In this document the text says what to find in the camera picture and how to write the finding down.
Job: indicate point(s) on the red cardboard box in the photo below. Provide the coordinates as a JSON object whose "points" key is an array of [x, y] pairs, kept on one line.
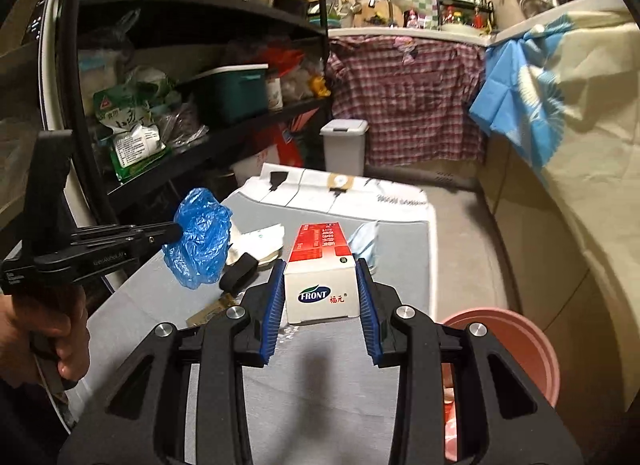
{"points": [[295, 145]]}

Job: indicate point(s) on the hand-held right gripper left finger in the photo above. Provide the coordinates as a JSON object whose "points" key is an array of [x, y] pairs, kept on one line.
{"points": [[274, 315]]}

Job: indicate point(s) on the crumpled white paper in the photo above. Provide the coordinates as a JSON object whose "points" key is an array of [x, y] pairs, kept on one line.
{"points": [[255, 242]]}

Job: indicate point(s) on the clear plastic bag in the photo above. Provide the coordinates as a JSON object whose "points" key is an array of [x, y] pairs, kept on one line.
{"points": [[182, 125]]}

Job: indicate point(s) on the yellow toy figure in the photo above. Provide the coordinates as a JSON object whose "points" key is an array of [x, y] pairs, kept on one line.
{"points": [[320, 86]]}

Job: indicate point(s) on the red plaid shirt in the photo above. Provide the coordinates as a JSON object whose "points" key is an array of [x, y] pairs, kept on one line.
{"points": [[410, 100]]}

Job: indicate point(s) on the brown cardboard scrap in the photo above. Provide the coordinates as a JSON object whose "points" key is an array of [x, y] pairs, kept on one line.
{"points": [[210, 312]]}

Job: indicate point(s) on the green and white food bag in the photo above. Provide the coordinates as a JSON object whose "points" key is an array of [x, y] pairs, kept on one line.
{"points": [[125, 115]]}

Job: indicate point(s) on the blue plastic bag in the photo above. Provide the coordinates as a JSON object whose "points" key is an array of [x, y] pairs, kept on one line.
{"points": [[200, 240]]}

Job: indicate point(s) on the small white lidded bin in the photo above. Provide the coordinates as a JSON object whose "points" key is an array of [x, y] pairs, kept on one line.
{"points": [[345, 150]]}

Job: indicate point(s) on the red and white carton box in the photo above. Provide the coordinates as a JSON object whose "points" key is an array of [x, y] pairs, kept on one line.
{"points": [[320, 290]]}

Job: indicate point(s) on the pink plastic basin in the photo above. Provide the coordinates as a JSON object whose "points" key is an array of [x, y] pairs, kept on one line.
{"points": [[515, 345]]}

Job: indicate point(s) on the small black spice rack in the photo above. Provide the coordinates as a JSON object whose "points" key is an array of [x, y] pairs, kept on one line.
{"points": [[465, 10]]}

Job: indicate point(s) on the black metal shelf rack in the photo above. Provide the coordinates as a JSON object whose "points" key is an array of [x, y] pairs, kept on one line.
{"points": [[200, 7]]}

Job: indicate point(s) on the black curved pipe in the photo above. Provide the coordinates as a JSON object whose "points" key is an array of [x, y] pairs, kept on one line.
{"points": [[75, 95]]}

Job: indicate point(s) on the green storage box white lid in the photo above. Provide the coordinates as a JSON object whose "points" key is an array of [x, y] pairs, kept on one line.
{"points": [[235, 95]]}

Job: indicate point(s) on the grey table cover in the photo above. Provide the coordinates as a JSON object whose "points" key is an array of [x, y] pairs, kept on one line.
{"points": [[400, 265]]}

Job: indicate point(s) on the white printed cup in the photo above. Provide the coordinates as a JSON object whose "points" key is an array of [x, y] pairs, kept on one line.
{"points": [[275, 92]]}

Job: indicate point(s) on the person's left hand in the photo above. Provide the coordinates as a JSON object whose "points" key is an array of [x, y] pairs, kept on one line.
{"points": [[75, 345]]}

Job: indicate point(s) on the white cardboard sheet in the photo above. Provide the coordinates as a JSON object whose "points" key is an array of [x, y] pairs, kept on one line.
{"points": [[310, 190]]}

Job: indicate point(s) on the blue and cream printed cloth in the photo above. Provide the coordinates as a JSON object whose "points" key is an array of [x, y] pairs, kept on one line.
{"points": [[530, 95]]}

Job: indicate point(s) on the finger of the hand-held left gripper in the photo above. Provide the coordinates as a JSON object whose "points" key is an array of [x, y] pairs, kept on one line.
{"points": [[147, 247], [125, 232]]}

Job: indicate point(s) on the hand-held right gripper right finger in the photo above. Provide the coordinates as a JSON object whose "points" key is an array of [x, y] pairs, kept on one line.
{"points": [[366, 315]]}

